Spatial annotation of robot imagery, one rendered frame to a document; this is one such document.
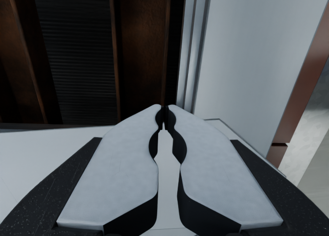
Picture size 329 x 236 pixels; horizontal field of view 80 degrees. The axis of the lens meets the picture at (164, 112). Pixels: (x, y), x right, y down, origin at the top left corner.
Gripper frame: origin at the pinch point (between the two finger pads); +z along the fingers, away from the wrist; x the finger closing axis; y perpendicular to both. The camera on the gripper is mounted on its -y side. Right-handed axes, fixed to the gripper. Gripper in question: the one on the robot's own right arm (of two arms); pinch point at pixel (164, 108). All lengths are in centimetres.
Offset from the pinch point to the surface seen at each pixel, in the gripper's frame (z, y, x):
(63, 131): 5.8, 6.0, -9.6
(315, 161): 91, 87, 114
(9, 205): 5.9, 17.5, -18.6
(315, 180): 91, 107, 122
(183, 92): 8.4, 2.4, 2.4
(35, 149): 5.8, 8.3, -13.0
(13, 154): 5.8, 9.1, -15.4
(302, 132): 23.2, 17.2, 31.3
